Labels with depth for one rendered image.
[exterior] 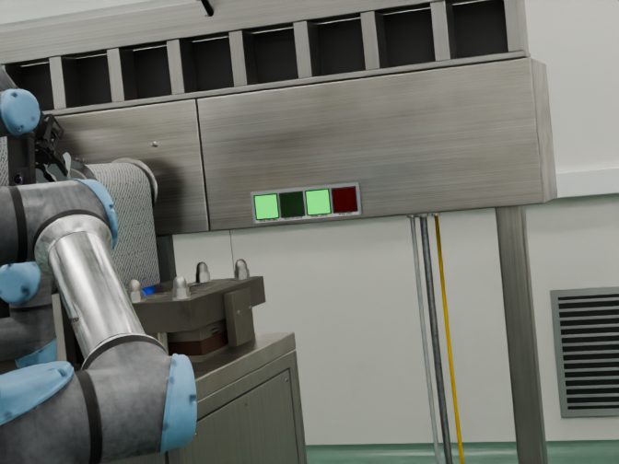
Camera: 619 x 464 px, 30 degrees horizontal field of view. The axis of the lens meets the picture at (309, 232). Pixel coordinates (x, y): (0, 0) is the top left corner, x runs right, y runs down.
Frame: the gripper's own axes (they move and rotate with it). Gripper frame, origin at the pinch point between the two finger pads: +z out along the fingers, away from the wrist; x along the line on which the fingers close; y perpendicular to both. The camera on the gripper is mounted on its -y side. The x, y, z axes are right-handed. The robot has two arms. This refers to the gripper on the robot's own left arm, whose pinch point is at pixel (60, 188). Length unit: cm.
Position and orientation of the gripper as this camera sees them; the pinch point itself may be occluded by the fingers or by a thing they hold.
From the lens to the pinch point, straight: 234.1
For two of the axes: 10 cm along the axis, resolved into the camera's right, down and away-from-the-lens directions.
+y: 1.3, -8.2, 5.6
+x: -9.4, 0.8, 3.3
